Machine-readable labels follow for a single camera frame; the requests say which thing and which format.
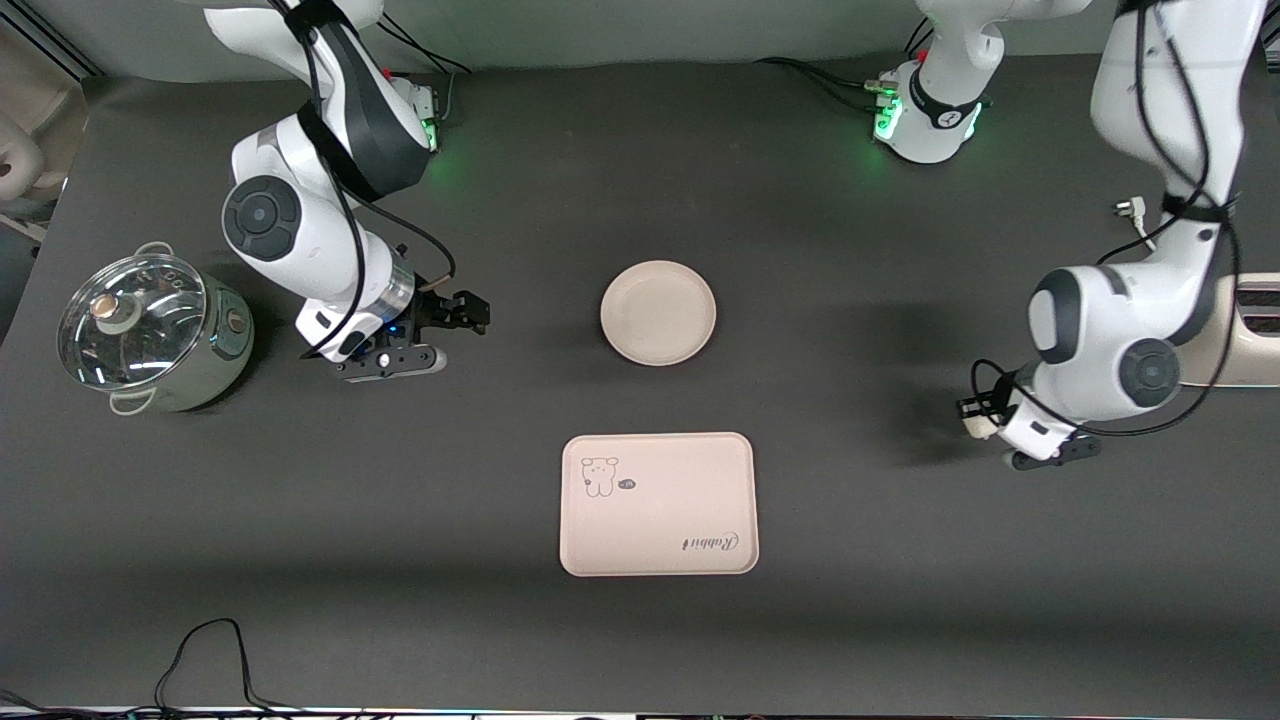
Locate black left arm base cables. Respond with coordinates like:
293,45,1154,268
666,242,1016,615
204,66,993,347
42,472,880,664
752,20,931,116

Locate beige furniture piece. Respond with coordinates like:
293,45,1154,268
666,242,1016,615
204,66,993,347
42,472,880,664
0,20,91,241

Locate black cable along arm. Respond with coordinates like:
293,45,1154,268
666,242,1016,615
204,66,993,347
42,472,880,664
270,0,457,356
968,0,1243,441

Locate round beige plate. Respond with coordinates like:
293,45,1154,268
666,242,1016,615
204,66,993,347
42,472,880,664
600,260,717,367

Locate thin black looped cable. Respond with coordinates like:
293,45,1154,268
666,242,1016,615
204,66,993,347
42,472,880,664
155,618,301,713

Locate black arm base cables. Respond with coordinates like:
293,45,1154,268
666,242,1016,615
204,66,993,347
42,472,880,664
752,20,931,116
375,15,473,126

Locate black right arm base cables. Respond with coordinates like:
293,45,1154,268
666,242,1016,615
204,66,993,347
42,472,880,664
375,15,473,126

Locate white two-slot toaster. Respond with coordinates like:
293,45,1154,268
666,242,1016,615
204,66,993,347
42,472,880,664
1175,272,1280,389

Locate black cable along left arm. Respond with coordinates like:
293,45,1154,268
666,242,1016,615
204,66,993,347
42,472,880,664
968,0,1243,441

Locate white toaster power cable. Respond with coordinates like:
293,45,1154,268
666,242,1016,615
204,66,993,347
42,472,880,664
1113,197,1163,251

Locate green electric cooking pot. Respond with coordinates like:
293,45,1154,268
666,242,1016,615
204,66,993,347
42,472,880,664
105,241,256,416

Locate pink rabbit print tray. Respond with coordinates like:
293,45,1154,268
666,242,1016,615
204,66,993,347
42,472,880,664
560,432,759,578

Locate black cable along right arm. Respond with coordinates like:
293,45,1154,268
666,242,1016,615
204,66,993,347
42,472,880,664
270,0,457,356

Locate glass pot lid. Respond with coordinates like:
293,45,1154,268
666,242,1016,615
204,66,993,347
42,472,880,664
57,253,208,391

